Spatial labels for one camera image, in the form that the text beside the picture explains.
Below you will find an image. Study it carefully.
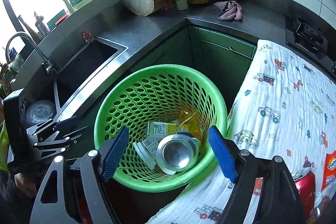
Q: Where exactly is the blue white crushed can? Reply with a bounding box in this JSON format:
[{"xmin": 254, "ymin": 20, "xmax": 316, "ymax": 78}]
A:
[{"xmin": 155, "ymin": 132, "xmax": 200, "ymax": 175}]

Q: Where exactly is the chrome sink faucet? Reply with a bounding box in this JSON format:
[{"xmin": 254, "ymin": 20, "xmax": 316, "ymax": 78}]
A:
[{"xmin": 5, "ymin": 31, "xmax": 60, "ymax": 75}]

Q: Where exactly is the white cartoon-print tablecloth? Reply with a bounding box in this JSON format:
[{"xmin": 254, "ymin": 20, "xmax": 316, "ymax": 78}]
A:
[{"xmin": 150, "ymin": 40, "xmax": 335, "ymax": 223}]

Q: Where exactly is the stainless steel sink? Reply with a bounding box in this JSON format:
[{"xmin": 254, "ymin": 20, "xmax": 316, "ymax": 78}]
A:
[{"xmin": 23, "ymin": 38, "xmax": 128, "ymax": 127}]

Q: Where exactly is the white paper cup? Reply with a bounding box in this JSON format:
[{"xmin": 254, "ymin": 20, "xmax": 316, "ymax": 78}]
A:
[{"xmin": 133, "ymin": 139, "xmax": 159, "ymax": 170}]

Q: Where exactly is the black gas stove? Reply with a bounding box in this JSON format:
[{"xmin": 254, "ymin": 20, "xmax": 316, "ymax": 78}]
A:
[{"xmin": 285, "ymin": 15, "xmax": 335, "ymax": 76}]

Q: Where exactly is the small red sink ornament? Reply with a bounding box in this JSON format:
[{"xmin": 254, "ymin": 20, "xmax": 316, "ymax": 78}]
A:
[{"xmin": 81, "ymin": 32, "xmax": 93, "ymax": 44}]

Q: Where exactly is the orange Ovaltine snack packet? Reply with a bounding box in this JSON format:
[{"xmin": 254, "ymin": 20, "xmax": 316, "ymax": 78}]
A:
[{"xmin": 321, "ymin": 151, "xmax": 336, "ymax": 190}]

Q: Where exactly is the red cola can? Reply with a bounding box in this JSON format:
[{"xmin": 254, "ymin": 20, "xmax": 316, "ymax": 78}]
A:
[{"xmin": 291, "ymin": 167, "xmax": 315, "ymax": 221}]

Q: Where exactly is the person's left hand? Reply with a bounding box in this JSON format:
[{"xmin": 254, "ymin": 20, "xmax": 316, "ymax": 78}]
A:
[{"xmin": 14, "ymin": 173, "xmax": 37, "ymax": 198}]

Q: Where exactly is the yellow plastic wrapper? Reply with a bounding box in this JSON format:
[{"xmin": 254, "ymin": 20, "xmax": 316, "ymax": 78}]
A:
[{"xmin": 179, "ymin": 110, "xmax": 205, "ymax": 153}]

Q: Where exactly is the green perforated plastic trash basket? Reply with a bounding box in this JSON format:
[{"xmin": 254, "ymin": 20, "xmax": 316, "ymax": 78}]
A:
[{"xmin": 94, "ymin": 64, "xmax": 227, "ymax": 193}]

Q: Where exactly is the white green milk carton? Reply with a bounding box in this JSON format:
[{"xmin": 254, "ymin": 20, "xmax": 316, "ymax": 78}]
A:
[{"xmin": 145, "ymin": 122, "xmax": 182, "ymax": 141}]

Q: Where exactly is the pink dish rag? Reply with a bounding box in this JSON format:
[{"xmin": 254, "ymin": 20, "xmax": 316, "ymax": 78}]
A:
[{"xmin": 213, "ymin": 1, "xmax": 243, "ymax": 22}]

